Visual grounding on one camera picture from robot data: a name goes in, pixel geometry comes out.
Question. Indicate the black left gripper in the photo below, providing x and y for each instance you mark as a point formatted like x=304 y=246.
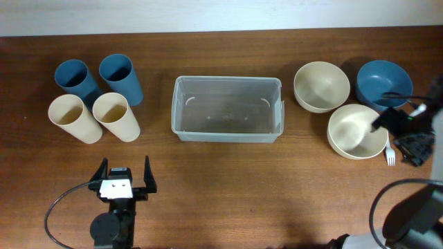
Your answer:
x=141 y=194

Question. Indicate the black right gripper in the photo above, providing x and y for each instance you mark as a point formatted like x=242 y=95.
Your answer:
x=411 y=153

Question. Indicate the cream bowl front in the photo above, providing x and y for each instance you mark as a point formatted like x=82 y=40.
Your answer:
x=350 y=134

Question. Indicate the cream bowl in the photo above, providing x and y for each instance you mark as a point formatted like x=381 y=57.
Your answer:
x=350 y=134
x=320 y=87

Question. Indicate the blue bowl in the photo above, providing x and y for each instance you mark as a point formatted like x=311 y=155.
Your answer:
x=378 y=77

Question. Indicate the cream bowl back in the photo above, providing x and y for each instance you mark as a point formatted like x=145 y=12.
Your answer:
x=320 y=87

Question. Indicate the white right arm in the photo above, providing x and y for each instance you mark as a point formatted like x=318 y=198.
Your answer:
x=416 y=221

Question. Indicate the left arm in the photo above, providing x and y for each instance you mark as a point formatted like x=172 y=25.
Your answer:
x=115 y=228

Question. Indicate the clear plastic container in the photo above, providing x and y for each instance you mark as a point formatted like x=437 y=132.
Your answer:
x=227 y=109

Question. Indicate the white plastic fork left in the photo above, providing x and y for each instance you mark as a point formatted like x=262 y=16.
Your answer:
x=389 y=153

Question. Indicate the cream cup front right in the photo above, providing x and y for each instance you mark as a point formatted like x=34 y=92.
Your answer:
x=112 y=110

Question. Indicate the cream cup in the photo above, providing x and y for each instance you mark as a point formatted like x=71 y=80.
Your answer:
x=112 y=110
x=69 y=113

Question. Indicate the cream cup front left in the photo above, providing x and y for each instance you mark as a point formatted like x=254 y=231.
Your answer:
x=69 y=113

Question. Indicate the blue cup back right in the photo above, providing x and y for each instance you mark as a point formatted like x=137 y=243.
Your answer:
x=118 y=71

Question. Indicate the blue cup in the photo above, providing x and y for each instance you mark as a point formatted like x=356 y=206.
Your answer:
x=75 y=78
x=118 y=71

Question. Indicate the blue cup back left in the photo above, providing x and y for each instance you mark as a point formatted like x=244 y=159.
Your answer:
x=75 y=78

